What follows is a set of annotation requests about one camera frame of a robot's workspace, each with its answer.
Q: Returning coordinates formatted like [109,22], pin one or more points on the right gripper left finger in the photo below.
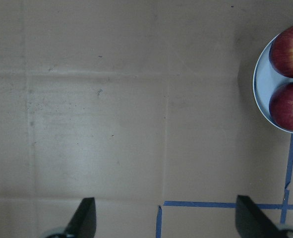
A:
[83,222]

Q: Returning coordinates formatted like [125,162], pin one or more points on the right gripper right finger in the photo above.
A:
[251,222]

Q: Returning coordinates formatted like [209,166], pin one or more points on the red apple on plate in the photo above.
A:
[281,53]
[281,106]

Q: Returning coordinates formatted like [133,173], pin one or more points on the light blue plate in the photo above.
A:
[265,82]

